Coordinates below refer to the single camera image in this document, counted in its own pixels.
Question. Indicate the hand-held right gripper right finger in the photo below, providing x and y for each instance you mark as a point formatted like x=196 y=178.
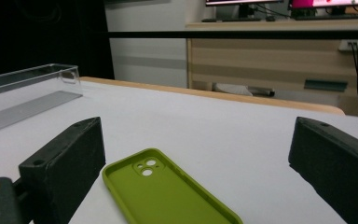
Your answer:
x=338 y=168

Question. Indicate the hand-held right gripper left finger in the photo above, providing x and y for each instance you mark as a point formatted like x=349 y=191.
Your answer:
x=65 y=161

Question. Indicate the clear plastic tray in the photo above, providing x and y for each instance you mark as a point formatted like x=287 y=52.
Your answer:
x=21 y=110

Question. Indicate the green phone case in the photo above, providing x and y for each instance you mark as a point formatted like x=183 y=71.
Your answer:
x=167 y=199

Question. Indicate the grey and white object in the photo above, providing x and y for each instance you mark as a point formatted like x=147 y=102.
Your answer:
x=242 y=89

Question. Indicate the wooden desk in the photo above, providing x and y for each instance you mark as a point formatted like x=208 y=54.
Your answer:
x=261 y=62

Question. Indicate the black curtain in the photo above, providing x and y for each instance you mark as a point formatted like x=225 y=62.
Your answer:
x=43 y=31

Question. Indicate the black keyboard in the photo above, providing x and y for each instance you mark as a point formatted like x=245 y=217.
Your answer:
x=240 y=19
x=332 y=17

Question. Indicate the black computer mouse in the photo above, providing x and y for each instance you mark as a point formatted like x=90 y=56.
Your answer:
x=270 y=18

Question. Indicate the computer monitor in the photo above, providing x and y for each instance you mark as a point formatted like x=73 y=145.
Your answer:
x=245 y=2
x=332 y=3

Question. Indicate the black horizontal frame bar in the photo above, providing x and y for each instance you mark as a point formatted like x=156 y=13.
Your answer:
x=230 y=34

